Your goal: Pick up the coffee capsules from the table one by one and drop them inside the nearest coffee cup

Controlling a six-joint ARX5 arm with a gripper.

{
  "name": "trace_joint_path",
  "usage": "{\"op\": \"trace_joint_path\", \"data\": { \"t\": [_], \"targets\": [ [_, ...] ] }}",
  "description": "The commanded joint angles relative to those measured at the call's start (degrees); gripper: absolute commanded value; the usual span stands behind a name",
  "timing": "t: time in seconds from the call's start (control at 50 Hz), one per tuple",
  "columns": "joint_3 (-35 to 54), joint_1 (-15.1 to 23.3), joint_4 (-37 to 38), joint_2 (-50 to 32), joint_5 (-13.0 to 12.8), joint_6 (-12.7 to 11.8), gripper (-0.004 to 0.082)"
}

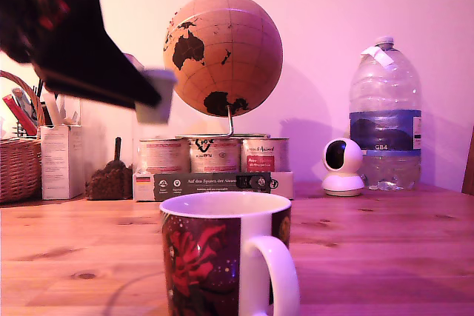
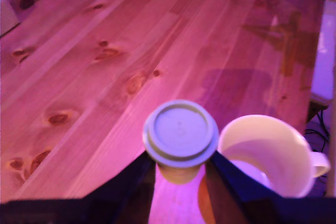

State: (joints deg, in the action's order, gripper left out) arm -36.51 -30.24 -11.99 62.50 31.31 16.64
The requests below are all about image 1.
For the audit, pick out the large clear water bottle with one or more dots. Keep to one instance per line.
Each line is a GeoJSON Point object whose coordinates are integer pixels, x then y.
{"type": "Point", "coordinates": [385, 127]}

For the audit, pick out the white printed carton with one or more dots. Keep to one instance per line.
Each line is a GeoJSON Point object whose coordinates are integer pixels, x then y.
{"type": "Point", "coordinates": [61, 164]}

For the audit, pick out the tin can with red label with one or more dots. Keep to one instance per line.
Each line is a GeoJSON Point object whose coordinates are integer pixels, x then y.
{"type": "Point", "coordinates": [264, 157]}

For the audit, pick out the cream coffee capsule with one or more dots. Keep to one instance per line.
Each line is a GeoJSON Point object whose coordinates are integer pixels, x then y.
{"type": "Point", "coordinates": [157, 109]}

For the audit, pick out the printed cardboard can tray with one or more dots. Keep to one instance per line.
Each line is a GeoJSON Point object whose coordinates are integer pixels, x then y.
{"type": "Point", "coordinates": [215, 184]}

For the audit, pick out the pale tool in basket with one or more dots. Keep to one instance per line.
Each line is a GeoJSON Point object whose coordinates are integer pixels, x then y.
{"type": "Point", "coordinates": [22, 99]}

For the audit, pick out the small white round camera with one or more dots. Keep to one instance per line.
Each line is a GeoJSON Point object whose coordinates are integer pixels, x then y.
{"type": "Point", "coordinates": [342, 171]}

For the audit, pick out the white mug with floral print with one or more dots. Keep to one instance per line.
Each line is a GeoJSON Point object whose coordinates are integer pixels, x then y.
{"type": "Point", "coordinates": [207, 257]}

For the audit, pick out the red flat packet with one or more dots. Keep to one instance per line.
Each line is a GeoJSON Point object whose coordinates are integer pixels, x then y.
{"type": "Point", "coordinates": [20, 116]}

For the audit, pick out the tin can with recycling logo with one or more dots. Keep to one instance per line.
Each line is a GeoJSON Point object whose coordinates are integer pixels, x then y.
{"type": "Point", "coordinates": [215, 157]}

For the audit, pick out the glass jar with brown pellets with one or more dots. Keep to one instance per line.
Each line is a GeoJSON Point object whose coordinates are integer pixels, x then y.
{"type": "Point", "coordinates": [111, 183]}

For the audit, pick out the metal globe stand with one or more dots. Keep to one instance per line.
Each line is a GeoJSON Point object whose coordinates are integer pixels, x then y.
{"type": "Point", "coordinates": [230, 123]}

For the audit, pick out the cork globe with dark continents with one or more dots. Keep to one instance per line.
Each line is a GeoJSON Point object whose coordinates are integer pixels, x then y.
{"type": "Point", "coordinates": [229, 46]}

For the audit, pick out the white labelled tin can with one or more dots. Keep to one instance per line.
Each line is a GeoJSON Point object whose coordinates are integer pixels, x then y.
{"type": "Point", "coordinates": [163, 157]}

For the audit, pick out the woven wicker basket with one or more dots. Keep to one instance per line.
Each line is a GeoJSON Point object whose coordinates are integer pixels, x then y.
{"type": "Point", "coordinates": [18, 168]}

